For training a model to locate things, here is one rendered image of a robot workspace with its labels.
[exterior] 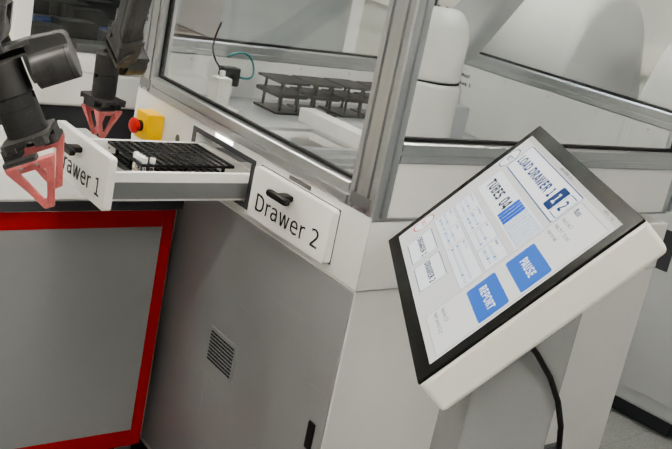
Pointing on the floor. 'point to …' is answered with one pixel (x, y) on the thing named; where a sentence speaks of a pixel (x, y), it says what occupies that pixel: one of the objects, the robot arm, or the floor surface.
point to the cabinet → (321, 351)
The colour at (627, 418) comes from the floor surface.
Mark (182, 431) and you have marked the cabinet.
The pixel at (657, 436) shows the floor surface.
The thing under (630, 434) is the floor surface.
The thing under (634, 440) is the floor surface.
